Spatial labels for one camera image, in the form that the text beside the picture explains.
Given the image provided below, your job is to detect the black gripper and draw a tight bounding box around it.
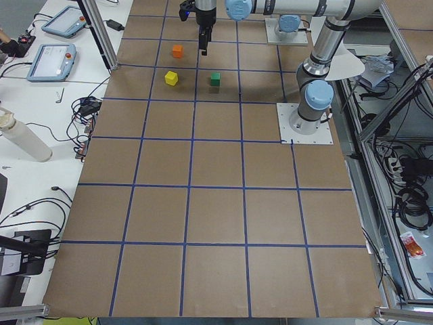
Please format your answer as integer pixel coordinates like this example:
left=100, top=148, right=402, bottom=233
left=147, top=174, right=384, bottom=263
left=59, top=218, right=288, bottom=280
left=195, top=0, right=217, bottom=56

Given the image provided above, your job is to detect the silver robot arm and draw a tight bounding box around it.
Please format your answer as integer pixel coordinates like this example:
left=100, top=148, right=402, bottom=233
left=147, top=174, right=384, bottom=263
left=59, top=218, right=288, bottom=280
left=225, top=1, right=382, bottom=131
left=274, top=14, right=309, bottom=38

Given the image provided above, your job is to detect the orange wooden block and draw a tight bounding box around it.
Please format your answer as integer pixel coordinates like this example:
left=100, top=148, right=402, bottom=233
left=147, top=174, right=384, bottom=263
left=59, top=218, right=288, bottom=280
left=172, top=44, right=184, bottom=58

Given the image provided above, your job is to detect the green wooden block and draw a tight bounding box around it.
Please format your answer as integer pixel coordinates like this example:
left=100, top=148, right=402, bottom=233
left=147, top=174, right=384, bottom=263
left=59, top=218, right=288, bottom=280
left=210, top=72, right=221, bottom=87

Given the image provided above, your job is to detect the yellow wooden block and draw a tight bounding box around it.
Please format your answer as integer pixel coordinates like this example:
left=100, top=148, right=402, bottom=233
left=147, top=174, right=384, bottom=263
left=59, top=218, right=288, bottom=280
left=164, top=70, right=179, bottom=86

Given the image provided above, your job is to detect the black power adapter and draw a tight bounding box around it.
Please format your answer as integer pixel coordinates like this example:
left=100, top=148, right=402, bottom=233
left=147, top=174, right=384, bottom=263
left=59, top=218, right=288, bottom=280
left=106, top=19, right=124, bottom=31

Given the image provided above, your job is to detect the far teach pendant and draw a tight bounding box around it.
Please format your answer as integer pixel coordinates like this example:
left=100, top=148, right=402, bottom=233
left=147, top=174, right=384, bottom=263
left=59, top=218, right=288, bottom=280
left=41, top=5, right=87, bottom=39

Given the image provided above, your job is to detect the teach pendant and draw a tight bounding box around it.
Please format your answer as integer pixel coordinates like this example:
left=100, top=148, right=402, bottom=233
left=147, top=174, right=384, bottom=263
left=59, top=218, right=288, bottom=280
left=26, top=43, right=76, bottom=82
left=41, top=5, right=87, bottom=39

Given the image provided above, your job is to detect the near teach pendant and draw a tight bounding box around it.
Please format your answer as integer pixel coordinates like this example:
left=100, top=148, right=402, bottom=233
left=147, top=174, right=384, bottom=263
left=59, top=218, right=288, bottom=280
left=26, top=43, right=76, bottom=82

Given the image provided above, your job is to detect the allen key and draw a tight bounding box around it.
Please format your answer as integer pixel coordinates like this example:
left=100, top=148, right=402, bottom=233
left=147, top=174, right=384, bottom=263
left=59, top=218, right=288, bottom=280
left=55, top=88, right=65, bottom=104

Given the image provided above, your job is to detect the brown paper table mat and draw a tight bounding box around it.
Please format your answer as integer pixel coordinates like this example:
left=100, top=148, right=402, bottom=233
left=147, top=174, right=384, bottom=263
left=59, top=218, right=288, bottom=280
left=44, top=1, right=381, bottom=318

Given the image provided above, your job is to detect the white bottle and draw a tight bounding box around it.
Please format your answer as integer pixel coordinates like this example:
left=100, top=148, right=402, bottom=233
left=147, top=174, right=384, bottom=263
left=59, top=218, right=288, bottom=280
left=1, top=108, right=53, bottom=163

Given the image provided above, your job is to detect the red snack packet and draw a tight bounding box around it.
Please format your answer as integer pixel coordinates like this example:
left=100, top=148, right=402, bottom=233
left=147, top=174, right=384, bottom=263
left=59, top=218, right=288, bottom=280
left=400, top=232, right=426, bottom=259

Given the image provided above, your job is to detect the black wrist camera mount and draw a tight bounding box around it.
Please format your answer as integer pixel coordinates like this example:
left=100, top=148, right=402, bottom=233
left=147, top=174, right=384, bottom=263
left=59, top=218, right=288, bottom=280
left=179, top=0, right=196, bottom=22

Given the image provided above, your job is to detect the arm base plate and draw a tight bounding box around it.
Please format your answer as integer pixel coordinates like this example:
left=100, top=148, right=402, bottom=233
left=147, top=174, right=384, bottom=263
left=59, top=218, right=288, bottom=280
left=276, top=103, right=334, bottom=145
left=265, top=18, right=309, bottom=46

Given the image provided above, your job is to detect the aluminium frame post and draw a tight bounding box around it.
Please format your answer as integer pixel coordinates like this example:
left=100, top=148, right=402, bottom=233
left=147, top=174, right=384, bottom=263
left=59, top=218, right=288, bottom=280
left=77, top=0, right=118, bottom=71

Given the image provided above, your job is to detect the black camera stand base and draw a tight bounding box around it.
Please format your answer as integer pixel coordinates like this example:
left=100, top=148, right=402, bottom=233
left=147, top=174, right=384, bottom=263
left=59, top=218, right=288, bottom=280
left=1, top=230, right=51, bottom=276

